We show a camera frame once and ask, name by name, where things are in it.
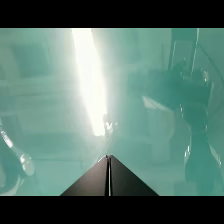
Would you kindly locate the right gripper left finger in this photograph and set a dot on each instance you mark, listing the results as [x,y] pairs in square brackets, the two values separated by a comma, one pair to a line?
[94,181]

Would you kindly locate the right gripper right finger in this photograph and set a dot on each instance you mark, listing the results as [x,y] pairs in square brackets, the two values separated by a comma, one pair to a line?
[126,181]

